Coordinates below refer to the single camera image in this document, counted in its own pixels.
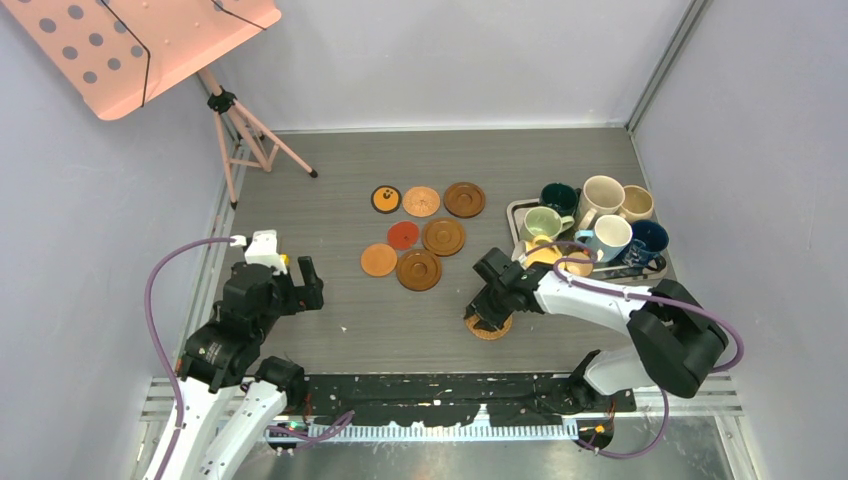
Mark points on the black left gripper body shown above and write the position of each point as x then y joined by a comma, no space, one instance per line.
289,299

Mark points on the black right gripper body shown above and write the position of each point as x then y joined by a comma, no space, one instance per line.
491,306

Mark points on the yellow cup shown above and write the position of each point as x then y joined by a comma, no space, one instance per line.
540,249

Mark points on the woven rattan coaster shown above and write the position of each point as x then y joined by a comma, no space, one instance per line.
421,201
484,334

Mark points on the light orange wooden coaster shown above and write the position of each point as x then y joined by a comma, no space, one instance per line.
378,260

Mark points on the light green mug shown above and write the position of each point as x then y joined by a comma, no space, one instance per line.
543,220

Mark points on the brown wooden coaster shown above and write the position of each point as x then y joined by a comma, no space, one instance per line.
443,236

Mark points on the dark wooden coaster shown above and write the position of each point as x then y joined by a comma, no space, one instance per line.
419,270
464,200

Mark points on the red round coaster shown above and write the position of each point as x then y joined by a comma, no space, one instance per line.
403,235

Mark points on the orange black face coaster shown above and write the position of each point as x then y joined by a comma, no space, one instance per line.
386,199

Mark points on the cream mug tall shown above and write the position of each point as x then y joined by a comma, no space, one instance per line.
600,195

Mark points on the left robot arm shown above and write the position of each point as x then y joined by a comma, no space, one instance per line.
228,395

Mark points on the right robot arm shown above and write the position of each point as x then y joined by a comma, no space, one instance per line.
673,343

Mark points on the small brown cup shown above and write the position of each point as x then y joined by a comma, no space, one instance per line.
578,263

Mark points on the dark green mug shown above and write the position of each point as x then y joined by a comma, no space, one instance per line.
560,197

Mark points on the white light blue mug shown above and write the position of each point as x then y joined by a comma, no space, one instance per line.
609,236

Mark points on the metal tray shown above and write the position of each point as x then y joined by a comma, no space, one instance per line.
614,272

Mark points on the navy blue mug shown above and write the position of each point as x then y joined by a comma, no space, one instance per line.
649,240

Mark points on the beige mug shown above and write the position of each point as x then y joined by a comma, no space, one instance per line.
638,204

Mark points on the pink music stand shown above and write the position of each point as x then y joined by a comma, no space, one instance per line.
118,56

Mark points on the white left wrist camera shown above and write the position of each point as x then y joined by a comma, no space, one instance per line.
261,248

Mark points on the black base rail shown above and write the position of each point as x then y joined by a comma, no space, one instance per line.
445,400

